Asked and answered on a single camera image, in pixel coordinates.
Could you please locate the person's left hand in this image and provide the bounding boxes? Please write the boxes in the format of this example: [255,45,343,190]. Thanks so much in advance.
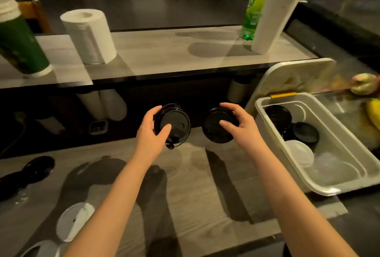
[134,106,172,167]

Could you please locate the person's right hand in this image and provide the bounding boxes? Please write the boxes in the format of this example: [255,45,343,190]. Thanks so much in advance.
[219,102,268,158]

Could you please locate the black cup lid with tab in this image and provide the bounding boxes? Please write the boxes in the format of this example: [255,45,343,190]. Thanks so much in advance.
[153,103,192,150]

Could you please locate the person's left forearm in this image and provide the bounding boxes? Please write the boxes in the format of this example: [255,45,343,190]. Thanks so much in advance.
[63,154,155,257]

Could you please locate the person's right forearm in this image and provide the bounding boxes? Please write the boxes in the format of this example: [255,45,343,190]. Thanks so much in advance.
[252,145,359,257]

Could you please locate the white cup lid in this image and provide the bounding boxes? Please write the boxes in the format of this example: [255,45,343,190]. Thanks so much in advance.
[56,202,96,243]
[19,239,60,257]
[285,140,315,168]

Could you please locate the white bin lid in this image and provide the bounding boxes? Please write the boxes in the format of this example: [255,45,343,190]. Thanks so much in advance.
[245,58,337,117]

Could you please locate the clear plastic lid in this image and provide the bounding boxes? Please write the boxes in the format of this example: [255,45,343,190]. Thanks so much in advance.
[305,152,360,187]

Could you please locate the white plastic bin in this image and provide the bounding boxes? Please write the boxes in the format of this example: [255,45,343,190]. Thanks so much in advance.
[255,92,380,197]

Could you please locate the green plastic bottle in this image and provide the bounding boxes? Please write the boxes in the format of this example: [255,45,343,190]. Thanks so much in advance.
[239,0,280,41]

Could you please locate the white paper towel roll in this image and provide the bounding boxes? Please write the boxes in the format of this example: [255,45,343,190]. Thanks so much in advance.
[60,9,117,65]

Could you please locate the stack of white paper cups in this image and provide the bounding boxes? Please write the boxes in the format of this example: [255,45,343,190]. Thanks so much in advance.
[251,0,317,55]

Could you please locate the pink green fruit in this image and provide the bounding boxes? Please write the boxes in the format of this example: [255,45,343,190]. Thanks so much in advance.
[351,73,380,96]

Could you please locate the yellow fruit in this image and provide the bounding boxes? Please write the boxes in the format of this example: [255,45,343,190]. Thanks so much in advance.
[365,98,380,131]

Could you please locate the stack of green paper cups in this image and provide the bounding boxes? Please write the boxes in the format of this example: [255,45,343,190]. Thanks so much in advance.
[0,0,53,78]

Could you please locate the wooden chair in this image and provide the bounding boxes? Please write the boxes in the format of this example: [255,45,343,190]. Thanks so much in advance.
[17,0,52,34]

